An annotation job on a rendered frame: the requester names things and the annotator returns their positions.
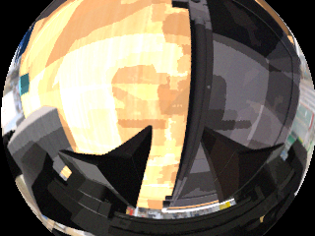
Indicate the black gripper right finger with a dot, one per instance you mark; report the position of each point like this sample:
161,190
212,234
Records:
233,165

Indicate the small light blue block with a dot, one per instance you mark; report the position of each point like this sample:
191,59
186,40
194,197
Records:
24,84

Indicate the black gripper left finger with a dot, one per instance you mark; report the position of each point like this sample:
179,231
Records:
121,170

